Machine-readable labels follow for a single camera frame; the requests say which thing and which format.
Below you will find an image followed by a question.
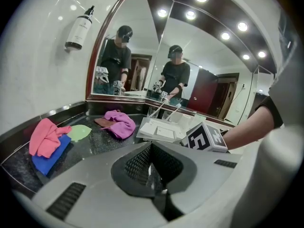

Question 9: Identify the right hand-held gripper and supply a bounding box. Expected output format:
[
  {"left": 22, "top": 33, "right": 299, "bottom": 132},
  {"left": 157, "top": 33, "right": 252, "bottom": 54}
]
[{"left": 180, "top": 122, "right": 229, "bottom": 153}]

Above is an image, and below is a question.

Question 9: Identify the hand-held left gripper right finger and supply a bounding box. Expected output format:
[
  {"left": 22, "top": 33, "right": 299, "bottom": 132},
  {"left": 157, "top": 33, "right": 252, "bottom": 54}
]
[{"left": 151, "top": 124, "right": 304, "bottom": 228}]

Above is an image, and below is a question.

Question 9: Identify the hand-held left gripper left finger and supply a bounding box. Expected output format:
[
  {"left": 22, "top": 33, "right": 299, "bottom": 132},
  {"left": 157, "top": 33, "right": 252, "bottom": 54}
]
[{"left": 30, "top": 141, "right": 171, "bottom": 228}]

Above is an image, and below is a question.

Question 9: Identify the person's right forearm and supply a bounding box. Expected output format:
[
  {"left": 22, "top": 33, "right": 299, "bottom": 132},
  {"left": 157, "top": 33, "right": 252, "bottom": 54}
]
[{"left": 220, "top": 103, "right": 276, "bottom": 151}]

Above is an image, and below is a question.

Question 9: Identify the white toothbrush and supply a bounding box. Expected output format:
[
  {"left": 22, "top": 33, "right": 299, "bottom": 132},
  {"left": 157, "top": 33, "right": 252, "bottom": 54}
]
[
  {"left": 167, "top": 107, "right": 182, "bottom": 122},
  {"left": 152, "top": 101, "right": 167, "bottom": 118}
]

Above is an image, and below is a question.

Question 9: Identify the blue cloth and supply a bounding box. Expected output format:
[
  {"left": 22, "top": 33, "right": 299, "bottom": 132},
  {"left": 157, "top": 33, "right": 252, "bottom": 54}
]
[{"left": 31, "top": 134, "right": 72, "bottom": 177}]

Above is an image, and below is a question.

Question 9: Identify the clear acrylic tray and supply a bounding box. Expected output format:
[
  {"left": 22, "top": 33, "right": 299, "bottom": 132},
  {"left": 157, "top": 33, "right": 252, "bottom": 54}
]
[{"left": 136, "top": 116, "right": 207, "bottom": 143}]

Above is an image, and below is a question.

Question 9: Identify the person's dark jacket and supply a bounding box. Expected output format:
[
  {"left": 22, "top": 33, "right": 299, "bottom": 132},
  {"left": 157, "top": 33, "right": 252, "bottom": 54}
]
[{"left": 255, "top": 8, "right": 302, "bottom": 130}]

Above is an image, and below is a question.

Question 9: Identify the brown cloth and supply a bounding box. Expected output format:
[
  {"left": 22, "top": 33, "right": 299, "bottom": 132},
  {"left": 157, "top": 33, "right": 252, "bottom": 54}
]
[{"left": 94, "top": 117, "right": 112, "bottom": 128}]

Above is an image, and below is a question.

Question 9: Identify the purple towel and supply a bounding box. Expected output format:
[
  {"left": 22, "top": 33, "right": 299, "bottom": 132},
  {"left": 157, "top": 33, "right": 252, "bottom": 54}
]
[{"left": 101, "top": 110, "right": 136, "bottom": 140}]

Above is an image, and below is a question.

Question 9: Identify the pink cloth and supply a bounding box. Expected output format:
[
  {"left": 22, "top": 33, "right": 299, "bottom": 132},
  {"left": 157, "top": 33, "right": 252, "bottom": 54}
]
[{"left": 28, "top": 117, "right": 73, "bottom": 158}]

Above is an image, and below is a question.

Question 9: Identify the white bottle with black cap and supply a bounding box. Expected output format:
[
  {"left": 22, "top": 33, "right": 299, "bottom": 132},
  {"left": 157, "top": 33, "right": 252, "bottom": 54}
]
[{"left": 64, "top": 5, "right": 95, "bottom": 51}]

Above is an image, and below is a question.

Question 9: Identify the large wall mirror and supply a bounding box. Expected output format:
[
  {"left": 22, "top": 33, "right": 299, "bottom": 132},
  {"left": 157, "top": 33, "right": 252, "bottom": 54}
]
[{"left": 145, "top": 1, "right": 277, "bottom": 128}]

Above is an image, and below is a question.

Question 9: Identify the angled side wall mirror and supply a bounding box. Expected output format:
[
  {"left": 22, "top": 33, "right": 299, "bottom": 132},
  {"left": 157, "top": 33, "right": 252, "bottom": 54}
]
[
  {"left": 85, "top": 0, "right": 175, "bottom": 102},
  {"left": 253, "top": 66, "right": 277, "bottom": 109}
]

